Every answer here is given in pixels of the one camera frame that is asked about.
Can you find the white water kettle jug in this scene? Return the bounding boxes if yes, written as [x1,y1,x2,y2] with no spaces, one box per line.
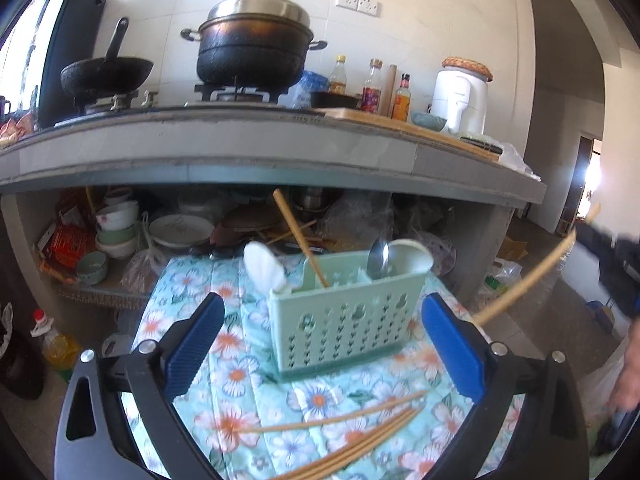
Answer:
[431,56,494,134]

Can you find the floral turquoise table cloth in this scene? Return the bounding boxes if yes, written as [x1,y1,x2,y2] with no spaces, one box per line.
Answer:
[136,257,472,479]

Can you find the wooden rolling pin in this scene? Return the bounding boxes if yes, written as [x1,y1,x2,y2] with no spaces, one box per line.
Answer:
[378,64,397,117]

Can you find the grey concrete counter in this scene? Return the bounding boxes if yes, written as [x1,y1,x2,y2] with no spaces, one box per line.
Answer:
[1,107,546,207]

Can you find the wooden chopstick one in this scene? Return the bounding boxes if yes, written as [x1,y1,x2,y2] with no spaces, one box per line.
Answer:
[272,188,329,288]

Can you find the person's right hand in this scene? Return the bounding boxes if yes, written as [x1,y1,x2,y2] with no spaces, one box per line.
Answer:
[610,322,640,412]

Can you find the wooden chopstick four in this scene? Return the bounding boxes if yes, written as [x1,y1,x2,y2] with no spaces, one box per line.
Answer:
[290,408,421,480]

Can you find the metal spoon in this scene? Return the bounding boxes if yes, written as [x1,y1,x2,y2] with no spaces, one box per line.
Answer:
[367,237,390,280]

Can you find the wooden chopstick six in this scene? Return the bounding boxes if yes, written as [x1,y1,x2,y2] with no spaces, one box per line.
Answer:
[472,202,601,328]

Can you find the wooden chopstick three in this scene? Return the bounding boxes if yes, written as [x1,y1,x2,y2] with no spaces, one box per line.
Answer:
[271,406,419,480]

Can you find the black shallow dish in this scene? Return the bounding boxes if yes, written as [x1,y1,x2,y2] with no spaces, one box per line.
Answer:
[310,91,359,110]

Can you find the orange label sauce bottle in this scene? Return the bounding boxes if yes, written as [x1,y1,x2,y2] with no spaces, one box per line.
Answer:
[392,74,411,122]

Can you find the black splash guard panel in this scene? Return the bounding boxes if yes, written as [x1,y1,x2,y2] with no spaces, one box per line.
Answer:
[37,0,106,129]

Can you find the black wok pan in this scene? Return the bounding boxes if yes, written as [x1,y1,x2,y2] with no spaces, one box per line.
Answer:
[60,16,154,101]

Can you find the wooden chopstick five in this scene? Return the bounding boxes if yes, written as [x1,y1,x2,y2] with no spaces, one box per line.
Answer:
[299,410,424,480]

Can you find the small green bowl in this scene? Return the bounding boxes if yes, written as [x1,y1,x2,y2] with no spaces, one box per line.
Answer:
[410,110,447,132]

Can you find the cooking oil bottle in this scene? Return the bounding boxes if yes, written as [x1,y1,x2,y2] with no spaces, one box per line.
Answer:
[30,308,81,382]

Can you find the white ceramic soup spoon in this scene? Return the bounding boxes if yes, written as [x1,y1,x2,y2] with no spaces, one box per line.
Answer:
[243,242,288,296]

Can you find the kitchen knife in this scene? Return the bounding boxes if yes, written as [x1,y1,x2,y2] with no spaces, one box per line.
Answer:
[460,136,503,156]

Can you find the white wall socket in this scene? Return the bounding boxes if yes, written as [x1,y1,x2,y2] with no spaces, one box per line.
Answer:
[333,0,381,18]

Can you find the green plastic utensil caddy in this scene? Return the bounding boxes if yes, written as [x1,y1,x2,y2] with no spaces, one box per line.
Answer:
[268,252,431,380]

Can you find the red label sauce bottle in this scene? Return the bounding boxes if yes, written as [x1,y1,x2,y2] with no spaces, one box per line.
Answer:
[360,58,383,114]

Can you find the gas stove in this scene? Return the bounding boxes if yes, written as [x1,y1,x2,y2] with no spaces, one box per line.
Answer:
[53,81,288,127]

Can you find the yellow cap sauce bottle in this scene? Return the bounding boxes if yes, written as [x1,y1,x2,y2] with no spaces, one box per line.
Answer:
[328,54,347,94]

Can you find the large black steamer pot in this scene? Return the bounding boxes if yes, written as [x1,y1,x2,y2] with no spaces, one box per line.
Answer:
[180,0,328,99]

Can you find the wooden chopstick two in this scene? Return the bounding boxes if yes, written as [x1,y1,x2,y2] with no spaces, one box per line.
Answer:
[238,389,427,434]

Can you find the stacked bowls under counter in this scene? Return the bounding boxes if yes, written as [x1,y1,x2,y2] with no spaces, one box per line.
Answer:
[96,200,139,260]

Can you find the wooden cutting board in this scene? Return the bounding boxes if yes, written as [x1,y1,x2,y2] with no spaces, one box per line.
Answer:
[314,108,499,162]

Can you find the white plastic bag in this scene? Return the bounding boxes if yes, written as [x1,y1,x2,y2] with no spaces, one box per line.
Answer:
[477,258,522,304]

